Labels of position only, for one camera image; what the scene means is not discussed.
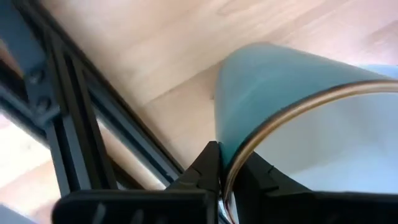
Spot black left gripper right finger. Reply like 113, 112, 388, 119
232, 151, 398, 224

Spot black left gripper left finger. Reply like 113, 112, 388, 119
51, 141, 222, 224

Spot teal faceted plastic cup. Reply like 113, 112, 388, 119
213, 42, 398, 224

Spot black aluminium extrusion frame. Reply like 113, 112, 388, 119
0, 0, 187, 200

